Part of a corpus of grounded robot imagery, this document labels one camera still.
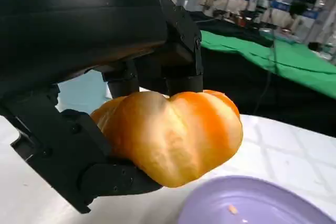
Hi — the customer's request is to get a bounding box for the orange toy bread roll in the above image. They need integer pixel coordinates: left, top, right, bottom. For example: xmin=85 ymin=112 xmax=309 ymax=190
xmin=89 ymin=89 xmax=244 ymax=189

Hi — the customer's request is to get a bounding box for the lilac plate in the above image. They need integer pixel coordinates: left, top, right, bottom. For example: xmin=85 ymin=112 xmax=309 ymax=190
xmin=177 ymin=175 xmax=336 ymax=224

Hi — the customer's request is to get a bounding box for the black cable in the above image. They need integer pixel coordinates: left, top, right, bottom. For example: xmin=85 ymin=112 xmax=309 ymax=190
xmin=251 ymin=37 xmax=277 ymax=116

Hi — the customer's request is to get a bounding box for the green cloth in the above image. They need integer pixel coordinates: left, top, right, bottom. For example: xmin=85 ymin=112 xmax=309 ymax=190
xmin=201 ymin=30 xmax=336 ymax=83

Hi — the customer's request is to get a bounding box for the black cloth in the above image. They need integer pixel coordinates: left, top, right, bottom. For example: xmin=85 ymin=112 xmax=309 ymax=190
xmin=187 ymin=11 xmax=336 ymax=140

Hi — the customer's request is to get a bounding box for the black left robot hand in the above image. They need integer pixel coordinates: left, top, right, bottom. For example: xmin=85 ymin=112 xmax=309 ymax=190
xmin=0 ymin=0 xmax=204 ymax=215

